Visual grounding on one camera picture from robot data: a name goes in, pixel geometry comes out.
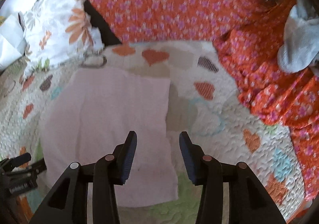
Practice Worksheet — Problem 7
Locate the red floral pillow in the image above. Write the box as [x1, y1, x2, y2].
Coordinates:
[89, 0, 266, 43]

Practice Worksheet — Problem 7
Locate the red floral cloth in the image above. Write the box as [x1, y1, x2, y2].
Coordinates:
[213, 0, 318, 199]

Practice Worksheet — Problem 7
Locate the quilted heart pattern bedspread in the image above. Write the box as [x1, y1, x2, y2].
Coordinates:
[1, 42, 305, 223]

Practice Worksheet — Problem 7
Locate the grey white garment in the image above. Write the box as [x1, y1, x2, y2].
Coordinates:
[277, 0, 318, 76]

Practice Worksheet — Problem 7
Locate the white floral pillow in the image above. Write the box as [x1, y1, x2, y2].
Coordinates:
[22, 0, 104, 80]

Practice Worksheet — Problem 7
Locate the pale pink baby garment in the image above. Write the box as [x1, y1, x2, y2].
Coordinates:
[39, 67, 178, 207]

